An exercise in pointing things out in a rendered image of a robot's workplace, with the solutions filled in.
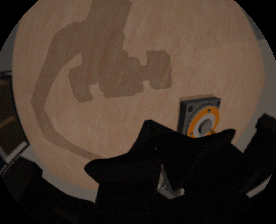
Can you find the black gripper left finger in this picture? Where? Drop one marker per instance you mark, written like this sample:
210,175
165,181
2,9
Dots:
142,162

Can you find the orange round plate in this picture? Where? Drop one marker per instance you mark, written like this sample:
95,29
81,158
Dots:
207,112

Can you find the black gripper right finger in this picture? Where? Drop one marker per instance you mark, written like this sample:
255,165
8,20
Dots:
181,153

